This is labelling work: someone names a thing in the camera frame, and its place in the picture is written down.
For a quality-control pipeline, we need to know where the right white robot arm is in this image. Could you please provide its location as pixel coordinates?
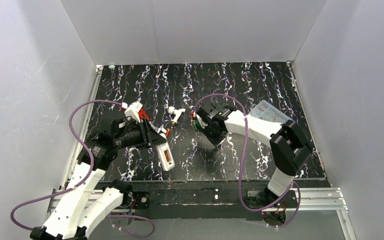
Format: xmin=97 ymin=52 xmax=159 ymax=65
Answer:
xmin=192 ymin=103 xmax=314 ymax=197

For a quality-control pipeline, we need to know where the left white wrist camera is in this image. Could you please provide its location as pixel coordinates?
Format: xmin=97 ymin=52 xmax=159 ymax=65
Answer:
xmin=121 ymin=101 xmax=143 ymax=123

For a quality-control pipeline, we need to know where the clear plastic screw box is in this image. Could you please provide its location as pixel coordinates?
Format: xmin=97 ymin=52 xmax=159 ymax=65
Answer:
xmin=249 ymin=100 xmax=292 ymax=124

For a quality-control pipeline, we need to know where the aluminium frame rail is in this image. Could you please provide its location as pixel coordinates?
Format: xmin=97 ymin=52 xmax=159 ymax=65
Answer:
xmin=47 ymin=187 xmax=349 ymax=213

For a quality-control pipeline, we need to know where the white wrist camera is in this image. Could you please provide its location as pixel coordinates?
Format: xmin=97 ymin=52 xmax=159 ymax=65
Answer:
xmin=191 ymin=112 xmax=209 ymax=133
xmin=121 ymin=101 xmax=143 ymax=123

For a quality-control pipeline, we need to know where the green handled screwdriver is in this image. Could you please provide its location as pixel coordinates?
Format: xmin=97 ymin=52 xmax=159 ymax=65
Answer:
xmin=192 ymin=121 xmax=202 ymax=131

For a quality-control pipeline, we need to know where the white plastic faucet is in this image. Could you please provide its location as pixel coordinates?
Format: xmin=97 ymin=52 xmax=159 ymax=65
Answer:
xmin=167 ymin=106 xmax=186 ymax=127

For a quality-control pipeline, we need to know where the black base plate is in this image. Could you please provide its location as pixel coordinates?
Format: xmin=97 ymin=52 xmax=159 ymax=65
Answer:
xmin=89 ymin=179 xmax=299 ymax=222

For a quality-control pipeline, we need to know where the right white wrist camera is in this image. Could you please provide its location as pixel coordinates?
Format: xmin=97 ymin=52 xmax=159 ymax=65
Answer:
xmin=191 ymin=112 xmax=209 ymax=133

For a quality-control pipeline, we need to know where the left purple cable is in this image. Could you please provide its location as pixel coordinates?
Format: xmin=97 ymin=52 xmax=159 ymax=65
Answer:
xmin=10 ymin=99 xmax=155 ymax=239

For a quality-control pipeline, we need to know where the red handled adjustable wrench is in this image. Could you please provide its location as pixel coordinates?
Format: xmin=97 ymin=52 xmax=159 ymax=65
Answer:
xmin=138 ymin=108 xmax=171 ymax=138

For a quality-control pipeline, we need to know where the white remote control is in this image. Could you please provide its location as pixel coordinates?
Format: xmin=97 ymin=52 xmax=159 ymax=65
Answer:
xmin=155 ymin=142 xmax=175 ymax=171

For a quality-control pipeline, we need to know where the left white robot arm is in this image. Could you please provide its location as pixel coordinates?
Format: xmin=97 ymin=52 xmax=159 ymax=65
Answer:
xmin=30 ymin=116 xmax=173 ymax=240

